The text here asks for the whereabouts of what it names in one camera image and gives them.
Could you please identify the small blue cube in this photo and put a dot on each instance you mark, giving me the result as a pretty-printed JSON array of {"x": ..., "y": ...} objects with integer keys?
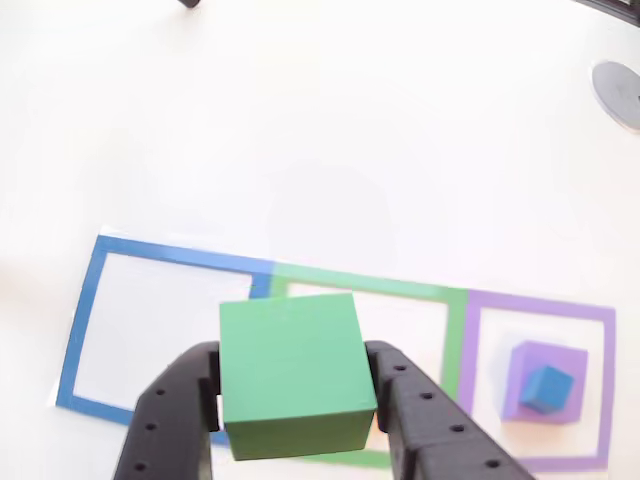
[{"x": 547, "y": 390}]

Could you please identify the green square frame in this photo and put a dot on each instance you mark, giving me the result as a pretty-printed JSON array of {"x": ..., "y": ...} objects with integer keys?
[{"x": 452, "y": 340}]

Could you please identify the blue square frame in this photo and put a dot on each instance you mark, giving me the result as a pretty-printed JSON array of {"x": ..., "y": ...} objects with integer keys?
[{"x": 82, "y": 320}]

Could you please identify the black camera tripod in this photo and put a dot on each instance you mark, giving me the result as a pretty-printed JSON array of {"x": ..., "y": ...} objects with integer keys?
[{"x": 189, "y": 3}]

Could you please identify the purple square frame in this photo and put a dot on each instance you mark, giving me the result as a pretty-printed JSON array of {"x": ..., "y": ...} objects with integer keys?
[{"x": 607, "y": 390}]

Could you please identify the purple square block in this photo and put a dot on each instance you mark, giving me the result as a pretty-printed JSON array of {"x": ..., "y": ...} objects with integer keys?
[{"x": 575, "y": 360}]

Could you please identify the green square block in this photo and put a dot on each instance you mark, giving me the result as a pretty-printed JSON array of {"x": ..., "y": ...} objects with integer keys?
[{"x": 295, "y": 360}]

